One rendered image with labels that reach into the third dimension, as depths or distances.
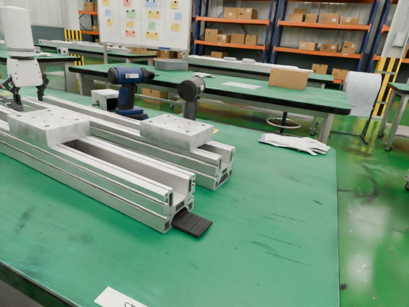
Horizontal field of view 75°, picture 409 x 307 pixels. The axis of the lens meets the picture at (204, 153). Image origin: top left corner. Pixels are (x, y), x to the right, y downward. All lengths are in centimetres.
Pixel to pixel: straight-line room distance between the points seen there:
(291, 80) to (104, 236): 223
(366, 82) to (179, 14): 252
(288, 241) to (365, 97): 365
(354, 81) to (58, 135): 373
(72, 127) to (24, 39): 55
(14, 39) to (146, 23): 300
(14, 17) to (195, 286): 102
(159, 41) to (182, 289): 368
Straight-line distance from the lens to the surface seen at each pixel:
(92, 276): 46
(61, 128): 69
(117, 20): 436
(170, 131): 65
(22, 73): 120
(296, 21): 995
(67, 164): 65
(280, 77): 255
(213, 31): 1091
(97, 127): 87
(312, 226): 60
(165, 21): 390
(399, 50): 625
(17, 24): 118
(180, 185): 53
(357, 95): 408
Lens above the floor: 111
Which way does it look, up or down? 23 degrees down
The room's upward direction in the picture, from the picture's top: 5 degrees clockwise
